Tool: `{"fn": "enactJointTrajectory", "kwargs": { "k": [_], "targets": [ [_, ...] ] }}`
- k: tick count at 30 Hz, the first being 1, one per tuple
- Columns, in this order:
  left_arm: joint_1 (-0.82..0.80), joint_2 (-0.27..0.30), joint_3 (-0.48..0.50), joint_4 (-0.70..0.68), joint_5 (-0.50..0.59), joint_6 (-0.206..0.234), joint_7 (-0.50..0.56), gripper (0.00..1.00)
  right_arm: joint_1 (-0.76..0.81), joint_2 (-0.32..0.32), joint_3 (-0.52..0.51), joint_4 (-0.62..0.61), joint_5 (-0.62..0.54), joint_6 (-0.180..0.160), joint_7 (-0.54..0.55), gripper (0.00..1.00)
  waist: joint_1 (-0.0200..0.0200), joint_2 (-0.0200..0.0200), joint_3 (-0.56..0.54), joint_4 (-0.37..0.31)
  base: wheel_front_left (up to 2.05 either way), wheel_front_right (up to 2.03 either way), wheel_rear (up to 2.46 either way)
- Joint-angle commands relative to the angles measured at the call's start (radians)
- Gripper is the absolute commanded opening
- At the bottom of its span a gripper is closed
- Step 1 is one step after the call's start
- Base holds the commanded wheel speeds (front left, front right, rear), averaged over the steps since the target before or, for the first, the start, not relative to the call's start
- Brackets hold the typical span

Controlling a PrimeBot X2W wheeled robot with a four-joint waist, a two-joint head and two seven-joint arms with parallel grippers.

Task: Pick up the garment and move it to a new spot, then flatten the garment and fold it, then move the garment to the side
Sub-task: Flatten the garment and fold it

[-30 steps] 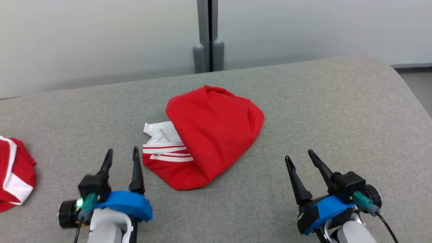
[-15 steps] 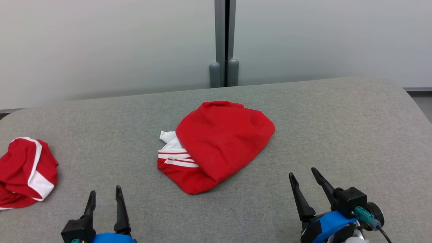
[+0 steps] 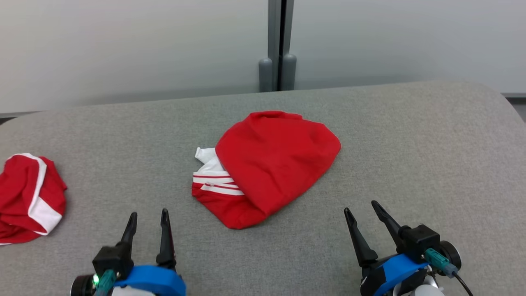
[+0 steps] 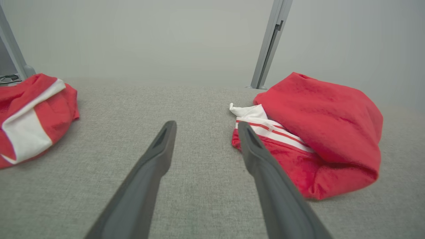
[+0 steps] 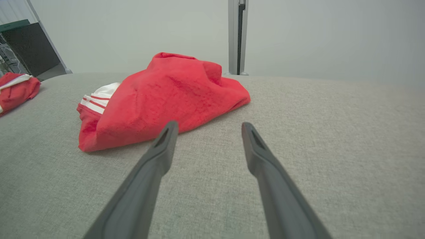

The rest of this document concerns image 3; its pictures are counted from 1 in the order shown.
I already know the camera cable teal plug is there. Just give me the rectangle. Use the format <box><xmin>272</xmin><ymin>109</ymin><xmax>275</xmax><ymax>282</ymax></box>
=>
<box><xmin>424</xmin><ymin>248</ymin><xmax>474</xmax><ymax>296</ymax></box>
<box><xmin>95</xmin><ymin>269</ymin><xmax>118</xmax><ymax>296</ymax></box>

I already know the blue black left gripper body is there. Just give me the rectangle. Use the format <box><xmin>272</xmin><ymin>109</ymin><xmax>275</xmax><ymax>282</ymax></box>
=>
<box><xmin>113</xmin><ymin>265</ymin><xmax>187</xmax><ymax>296</ymax></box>

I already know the grey partition post with feet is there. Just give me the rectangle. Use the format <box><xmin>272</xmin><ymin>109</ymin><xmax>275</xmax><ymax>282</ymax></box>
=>
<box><xmin>258</xmin><ymin>0</ymin><xmax>297</xmax><ymax>93</ymax></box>

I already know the right camera cable teal plug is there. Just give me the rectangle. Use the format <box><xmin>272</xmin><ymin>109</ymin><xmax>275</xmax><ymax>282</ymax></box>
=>
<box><xmin>424</xmin><ymin>248</ymin><xmax>474</xmax><ymax>296</ymax></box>

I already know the red garment with white band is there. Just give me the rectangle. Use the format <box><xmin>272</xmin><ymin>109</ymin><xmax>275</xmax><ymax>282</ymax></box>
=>
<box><xmin>0</xmin><ymin>153</ymin><xmax>68</xmax><ymax>246</ymax></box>

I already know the left camera cable teal plug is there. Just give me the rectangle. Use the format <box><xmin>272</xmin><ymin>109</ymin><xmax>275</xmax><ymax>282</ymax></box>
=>
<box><xmin>95</xmin><ymin>269</ymin><xmax>118</xmax><ymax>296</ymax></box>

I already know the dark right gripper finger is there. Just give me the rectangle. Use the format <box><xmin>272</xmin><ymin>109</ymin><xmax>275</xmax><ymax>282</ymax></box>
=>
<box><xmin>371</xmin><ymin>200</ymin><xmax>408</xmax><ymax>252</ymax></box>
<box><xmin>344</xmin><ymin>208</ymin><xmax>378</xmax><ymax>268</ymax></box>

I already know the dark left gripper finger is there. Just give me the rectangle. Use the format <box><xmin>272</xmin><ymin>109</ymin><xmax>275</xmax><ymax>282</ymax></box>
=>
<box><xmin>118</xmin><ymin>212</ymin><xmax>138</xmax><ymax>248</ymax></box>
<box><xmin>156</xmin><ymin>208</ymin><xmax>177</xmax><ymax>271</ymax></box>

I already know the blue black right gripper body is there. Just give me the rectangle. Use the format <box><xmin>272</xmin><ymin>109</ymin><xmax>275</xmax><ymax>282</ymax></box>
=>
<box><xmin>360</xmin><ymin>252</ymin><xmax>432</xmax><ymax>296</ymax></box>

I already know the red garment with striped trim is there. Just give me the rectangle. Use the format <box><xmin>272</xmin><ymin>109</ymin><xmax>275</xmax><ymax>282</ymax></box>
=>
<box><xmin>191</xmin><ymin>110</ymin><xmax>342</xmax><ymax>230</ymax></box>

